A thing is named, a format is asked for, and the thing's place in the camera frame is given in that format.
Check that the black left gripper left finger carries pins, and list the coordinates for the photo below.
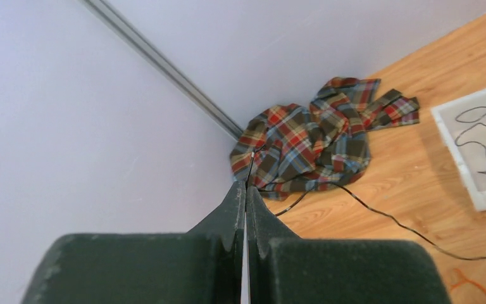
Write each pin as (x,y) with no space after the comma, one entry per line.
(203,265)

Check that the white plastic bin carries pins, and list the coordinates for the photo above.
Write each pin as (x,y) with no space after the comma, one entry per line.
(462,126)

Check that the plaid flannel shirt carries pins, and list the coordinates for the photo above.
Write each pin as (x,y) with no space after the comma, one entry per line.
(292,148)

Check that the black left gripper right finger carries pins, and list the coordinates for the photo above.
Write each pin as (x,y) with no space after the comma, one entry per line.
(287,268)

